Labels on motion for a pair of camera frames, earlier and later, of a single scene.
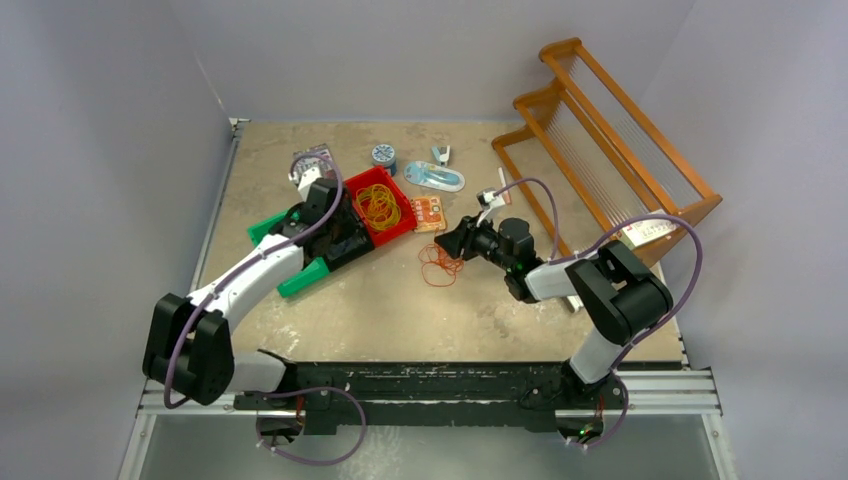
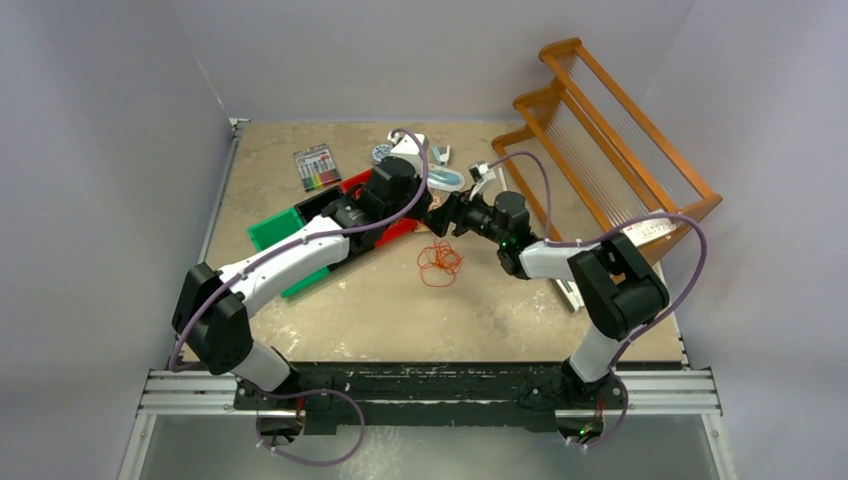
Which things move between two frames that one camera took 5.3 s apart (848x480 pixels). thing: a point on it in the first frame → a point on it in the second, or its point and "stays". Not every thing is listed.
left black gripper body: (341, 225) → (397, 208)
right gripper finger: (458, 243) → (437, 219)
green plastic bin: (259, 231) stays
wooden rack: (590, 167) stays
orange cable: (438, 268) stays
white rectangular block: (575, 302) stays
